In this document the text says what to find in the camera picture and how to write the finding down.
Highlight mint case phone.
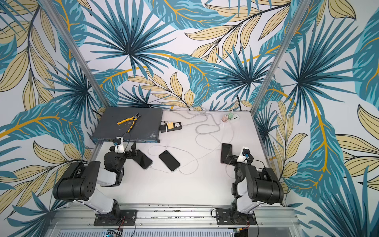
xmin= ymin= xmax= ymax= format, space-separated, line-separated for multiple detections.
xmin=132 ymin=150 xmax=153 ymax=170

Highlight white charging cable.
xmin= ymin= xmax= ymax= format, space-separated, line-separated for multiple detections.
xmin=147 ymin=123 xmax=199 ymax=175

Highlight light blue case phone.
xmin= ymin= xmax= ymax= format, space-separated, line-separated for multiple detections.
xmin=159 ymin=150 xmax=180 ymax=172

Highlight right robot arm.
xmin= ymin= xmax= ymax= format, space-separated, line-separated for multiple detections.
xmin=216 ymin=143 xmax=284 ymax=225

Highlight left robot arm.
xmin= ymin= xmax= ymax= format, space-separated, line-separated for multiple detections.
xmin=53 ymin=143 xmax=137 ymax=226

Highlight yellow black pliers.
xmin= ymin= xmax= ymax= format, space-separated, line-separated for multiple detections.
xmin=117 ymin=113 xmax=142 ymax=133

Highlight black power strip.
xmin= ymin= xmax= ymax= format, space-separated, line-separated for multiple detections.
xmin=160 ymin=122 xmax=182 ymax=133

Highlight white power strip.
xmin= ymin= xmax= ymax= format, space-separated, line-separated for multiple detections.
xmin=229 ymin=114 xmax=239 ymax=122

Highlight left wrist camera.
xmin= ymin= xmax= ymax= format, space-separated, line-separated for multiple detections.
xmin=114 ymin=136 xmax=125 ymax=153

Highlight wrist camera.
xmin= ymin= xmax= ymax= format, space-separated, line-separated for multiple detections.
xmin=236 ymin=147 xmax=254 ymax=165
xmin=114 ymin=136 xmax=125 ymax=153

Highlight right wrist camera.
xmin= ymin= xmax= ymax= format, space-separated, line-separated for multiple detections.
xmin=236 ymin=147 xmax=254 ymax=165

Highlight dark grey network switch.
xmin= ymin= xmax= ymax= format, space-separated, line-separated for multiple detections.
xmin=92 ymin=107 xmax=163 ymax=143

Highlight grey power strip cable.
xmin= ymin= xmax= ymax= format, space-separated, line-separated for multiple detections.
xmin=174 ymin=109 xmax=235 ymax=152

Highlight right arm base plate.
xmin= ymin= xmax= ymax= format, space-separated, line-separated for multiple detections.
xmin=211 ymin=208 xmax=257 ymax=226

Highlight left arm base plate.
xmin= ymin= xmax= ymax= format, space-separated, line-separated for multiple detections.
xmin=94 ymin=209 xmax=138 ymax=227

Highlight aluminium frame rail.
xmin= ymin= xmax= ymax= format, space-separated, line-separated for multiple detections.
xmin=48 ymin=203 xmax=301 ymax=230

